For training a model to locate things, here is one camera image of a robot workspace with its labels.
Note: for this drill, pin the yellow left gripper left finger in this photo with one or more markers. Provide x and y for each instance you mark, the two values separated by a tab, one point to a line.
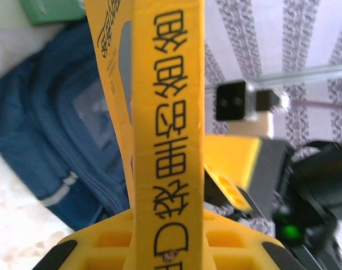
109	250

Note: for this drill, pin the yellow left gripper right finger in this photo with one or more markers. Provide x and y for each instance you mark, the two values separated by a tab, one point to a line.
230	247

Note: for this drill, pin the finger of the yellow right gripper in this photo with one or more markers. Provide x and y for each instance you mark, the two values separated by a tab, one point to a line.
230	157

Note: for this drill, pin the yellow book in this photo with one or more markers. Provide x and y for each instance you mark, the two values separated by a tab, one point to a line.
168	112

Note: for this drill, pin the navy blue backpack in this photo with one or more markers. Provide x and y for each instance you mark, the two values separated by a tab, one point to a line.
47	112

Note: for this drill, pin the green book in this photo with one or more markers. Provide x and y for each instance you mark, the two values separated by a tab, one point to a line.
53	11

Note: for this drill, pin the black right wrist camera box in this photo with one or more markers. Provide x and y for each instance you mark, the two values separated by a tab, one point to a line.
231	101

